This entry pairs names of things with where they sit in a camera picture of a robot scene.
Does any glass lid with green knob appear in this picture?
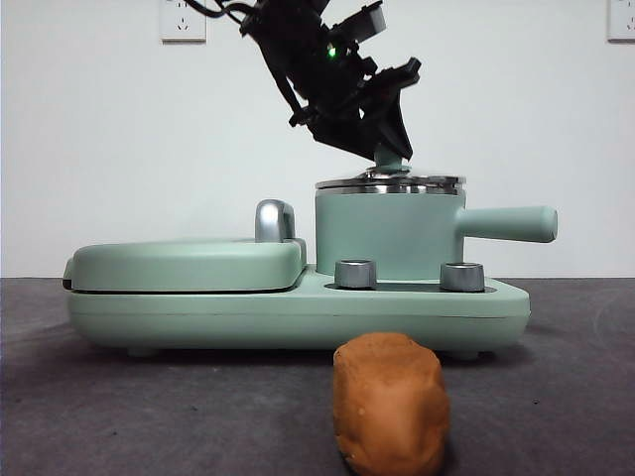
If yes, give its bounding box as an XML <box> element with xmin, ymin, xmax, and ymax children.
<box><xmin>316</xmin><ymin>143</ymin><xmax>465</xmax><ymax>196</ymax></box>

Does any brown potato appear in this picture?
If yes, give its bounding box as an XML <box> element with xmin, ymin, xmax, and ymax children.
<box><xmin>331</xmin><ymin>331</ymin><xmax>452</xmax><ymax>476</ymax></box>

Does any mint green hinged grill lid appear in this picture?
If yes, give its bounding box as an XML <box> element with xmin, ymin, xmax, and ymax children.
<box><xmin>61</xmin><ymin>236</ymin><xmax>310</xmax><ymax>296</ymax></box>

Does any silver control knob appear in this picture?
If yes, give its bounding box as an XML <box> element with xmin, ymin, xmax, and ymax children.
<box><xmin>334</xmin><ymin>258</ymin><xmax>376</xmax><ymax>291</ymax></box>
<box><xmin>439</xmin><ymin>261</ymin><xmax>485</xmax><ymax>294</ymax></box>

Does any mint green breakfast machine base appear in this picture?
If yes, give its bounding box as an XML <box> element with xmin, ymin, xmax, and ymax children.
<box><xmin>66</xmin><ymin>262</ymin><xmax>532</xmax><ymax>359</ymax></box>

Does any mint green pot with handle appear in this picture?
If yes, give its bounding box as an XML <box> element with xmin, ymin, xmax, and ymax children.
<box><xmin>315</xmin><ymin>182</ymin><xmax>559</xmax><ymax>279</ymax></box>

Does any silver grill lid handle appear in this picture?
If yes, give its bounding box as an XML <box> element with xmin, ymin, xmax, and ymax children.
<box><xmin>254</xmin><ymin>198</ymin><xmax>300</xmax><ymax>245</ymax></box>

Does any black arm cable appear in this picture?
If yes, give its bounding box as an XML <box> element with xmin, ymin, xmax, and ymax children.
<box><xmin>182</xmin><ymin>0</ymin><xmax>252</xmax><ymax>26</ymax></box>

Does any white wall socket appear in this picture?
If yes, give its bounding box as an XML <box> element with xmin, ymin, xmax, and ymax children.
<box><xmin>606</xmin><ymin>0</ymin><xmax>635</xmax><ymax>44</ymax></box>
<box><xmin>159</xmin><ymin>0</ymin><xmax>207</xmax><ymax>44</ymax></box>

